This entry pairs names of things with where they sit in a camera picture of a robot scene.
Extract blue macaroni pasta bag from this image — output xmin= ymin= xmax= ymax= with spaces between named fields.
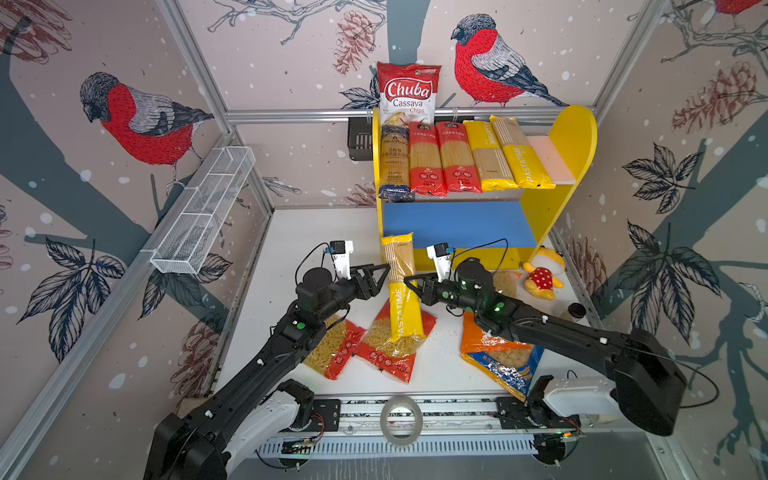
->
xmin=461 ymin=346 xmax=544 ymax=402

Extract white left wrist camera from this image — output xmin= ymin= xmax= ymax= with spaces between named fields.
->
xmin=327 ymin=240 xmax=354 ymax=280

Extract yellow shelf pink blue boards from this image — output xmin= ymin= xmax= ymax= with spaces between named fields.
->
xmin=376 ymin=106 xmax=597 ymax=270

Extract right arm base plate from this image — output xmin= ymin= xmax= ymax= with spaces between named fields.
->
xmin=494 ymin=396 xmax=581 ymax=430

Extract yellow spaghetti pack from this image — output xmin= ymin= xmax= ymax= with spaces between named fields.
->
xmin=463 ymin=120 xmax=519 ymax=192

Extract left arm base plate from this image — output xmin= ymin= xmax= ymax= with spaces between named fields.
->
xmin=284 ymin=398 xmax=341 ymax=433

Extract black wall-mounted basket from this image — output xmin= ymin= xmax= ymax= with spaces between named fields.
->
xmin=347 ymin=117 xmax=373 ymax=161

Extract red spaghetti pack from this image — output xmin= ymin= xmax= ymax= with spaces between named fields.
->
xmin=409 ymin=122 xmax=447 ymax=197
xmin=436 ymin=122 xmax=482 ymax=193

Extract red fusilli bag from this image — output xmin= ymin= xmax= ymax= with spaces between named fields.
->
xmin=356 ymin=302 xmax=436 ymax=383
xmin=303 ymin=315 xmax=366 ymax=380

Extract blue gold spaghetti pack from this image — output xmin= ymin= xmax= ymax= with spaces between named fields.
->
xmin=379 ymin=114 xmax=414 ymax=203

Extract clear tape roll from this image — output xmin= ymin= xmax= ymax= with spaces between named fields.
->
xmin=379 ymin=395 xmax=424 ymax=447

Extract white wire mesh basket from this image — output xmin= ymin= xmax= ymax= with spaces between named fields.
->
xmin=150 ymin=146 xmax=255 ymax=275

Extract red Chuba cassava chips bag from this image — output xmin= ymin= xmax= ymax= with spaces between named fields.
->
xmin=377 ymin=62 xmax=441 ymax=124

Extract yellow Pastatime pack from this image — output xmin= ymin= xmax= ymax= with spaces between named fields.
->
xmin=381 ymin=233 xmax=425 ymax=342
xmin=490 ymin=116 xmax=555 ymax=190

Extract orange Pastatime pasta bag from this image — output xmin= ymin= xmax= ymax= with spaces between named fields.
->
xmin=460 ymin=312 xmax=533 ymax=354

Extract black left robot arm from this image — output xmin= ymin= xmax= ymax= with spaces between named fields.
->
xmin=143 ymin=264 xmax=390 ymax=479

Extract yellow red plush toy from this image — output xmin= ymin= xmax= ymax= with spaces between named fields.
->
xmin=523 ymin=247 xmax=566 ymax=301

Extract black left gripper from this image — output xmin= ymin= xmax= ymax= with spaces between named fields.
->
xmin=316 ymin=261 xmax=390 ymax=324

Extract small spice jar black lid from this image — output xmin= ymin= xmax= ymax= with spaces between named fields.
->
xmin=564 ymin=303 xmax=587 ymax=322

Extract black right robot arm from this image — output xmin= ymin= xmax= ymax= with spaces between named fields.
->
xmin=404 ymin=257 xmax=687 ymax=437

